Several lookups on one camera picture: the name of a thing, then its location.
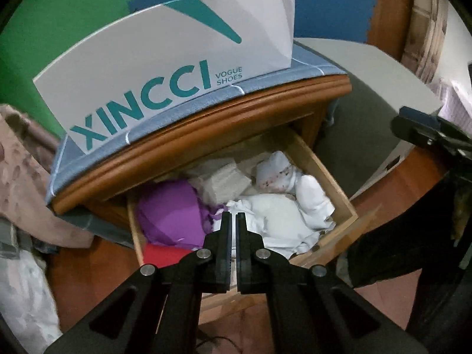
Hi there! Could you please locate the red underwear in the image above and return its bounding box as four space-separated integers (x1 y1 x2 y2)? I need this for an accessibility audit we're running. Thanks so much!
143 244 192 268

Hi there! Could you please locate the purple bra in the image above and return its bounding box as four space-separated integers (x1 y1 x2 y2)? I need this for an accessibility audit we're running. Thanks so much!
137 180 226 250

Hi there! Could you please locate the white folded underwear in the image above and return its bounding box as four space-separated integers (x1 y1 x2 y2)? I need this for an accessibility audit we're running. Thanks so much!
226 174 336 259

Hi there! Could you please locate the wooden drawer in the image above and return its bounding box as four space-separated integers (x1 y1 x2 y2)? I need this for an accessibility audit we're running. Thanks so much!
126 130 381 303

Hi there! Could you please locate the beige folded underwear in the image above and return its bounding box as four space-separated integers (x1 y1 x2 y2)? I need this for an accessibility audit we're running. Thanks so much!
185 158 251 205

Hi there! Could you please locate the white floral underwear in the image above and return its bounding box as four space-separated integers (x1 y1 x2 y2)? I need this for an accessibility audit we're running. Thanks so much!
256 150 302 194

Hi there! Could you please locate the grey cabinet box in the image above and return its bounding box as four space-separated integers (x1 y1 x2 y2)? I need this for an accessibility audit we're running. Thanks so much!
298 38 441 199

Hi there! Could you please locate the black trouser leg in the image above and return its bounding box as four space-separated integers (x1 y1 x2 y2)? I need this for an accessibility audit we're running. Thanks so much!
338 173 471 353

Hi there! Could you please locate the wooden nightstand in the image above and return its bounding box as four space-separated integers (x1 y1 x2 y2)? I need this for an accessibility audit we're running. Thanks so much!
52 75 352 215

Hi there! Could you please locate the blue checked cloth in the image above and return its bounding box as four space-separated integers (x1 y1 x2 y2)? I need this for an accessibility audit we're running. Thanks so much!
45 42 346 205

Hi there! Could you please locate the white patterned bedding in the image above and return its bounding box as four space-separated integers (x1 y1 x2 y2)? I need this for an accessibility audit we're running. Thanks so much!
0 220 64 351

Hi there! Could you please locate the white XINCCI shoe box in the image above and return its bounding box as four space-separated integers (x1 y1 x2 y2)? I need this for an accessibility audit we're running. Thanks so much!
34 0 295 153

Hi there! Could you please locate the beige floral pillow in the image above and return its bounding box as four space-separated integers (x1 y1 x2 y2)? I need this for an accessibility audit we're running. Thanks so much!
1 104 94 248

